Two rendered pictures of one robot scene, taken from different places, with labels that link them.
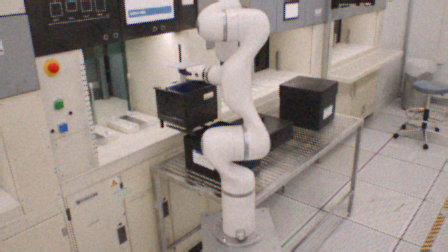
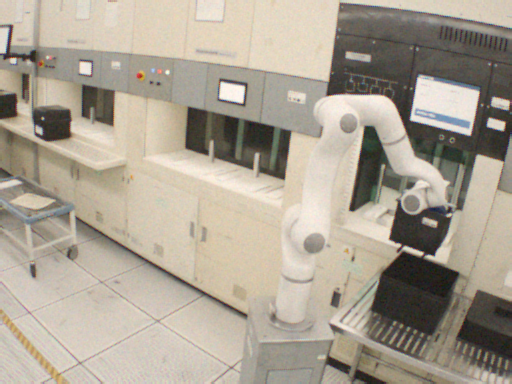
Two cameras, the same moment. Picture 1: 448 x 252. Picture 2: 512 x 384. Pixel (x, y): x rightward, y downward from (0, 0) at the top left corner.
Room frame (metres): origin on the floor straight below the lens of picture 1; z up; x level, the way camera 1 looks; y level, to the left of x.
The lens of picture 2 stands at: (0.86, -1.31, 1.71)
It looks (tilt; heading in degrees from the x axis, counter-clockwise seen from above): 20 degrees down; 84
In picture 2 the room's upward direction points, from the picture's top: 7 degrees clockwise
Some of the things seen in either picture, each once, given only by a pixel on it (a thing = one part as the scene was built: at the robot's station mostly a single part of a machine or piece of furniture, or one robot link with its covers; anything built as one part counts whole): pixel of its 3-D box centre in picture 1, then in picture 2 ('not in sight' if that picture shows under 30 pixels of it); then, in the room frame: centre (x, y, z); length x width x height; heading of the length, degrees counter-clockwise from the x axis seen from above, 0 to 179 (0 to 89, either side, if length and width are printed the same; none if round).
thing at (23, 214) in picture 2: not in sight; (27, 219); (-0.60, 1.66, 0.24); 0.97 x 0.52 x 0.48; 142
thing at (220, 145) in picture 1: (228, 159); (300, 240); (1.19, 0.00, 1.07); 0.19 x 0.12 x 0.24; 96
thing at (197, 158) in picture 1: (222, 150); (416, 291); (1.72, 0.03, 0.85); 0.28 x 0.28 x 0.17; 48
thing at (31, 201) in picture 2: not in sight; (32, 200); (-0.48, 1.52, 0.47); 0.31 x 0.23 x 0.02; 161
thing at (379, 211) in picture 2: (90, 135); (387, 215); (1.84, 0.72, 0.89); 0.22 x 0.21 x 0.04; 50
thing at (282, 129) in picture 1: (259, 129); (499, 321); (2.04, -0.18, 0.83); 0.29 x 0.29 x 0.13; 49
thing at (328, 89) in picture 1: (308, 101); not in sight; (2.33, -0.52, 0.89); 0.29 x 0.29 x 0.25; 54
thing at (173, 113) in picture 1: (186, 97); (424, 215); (1.76, 0.19, 1.11); 0.24 x 0.20 x 0.32; 139
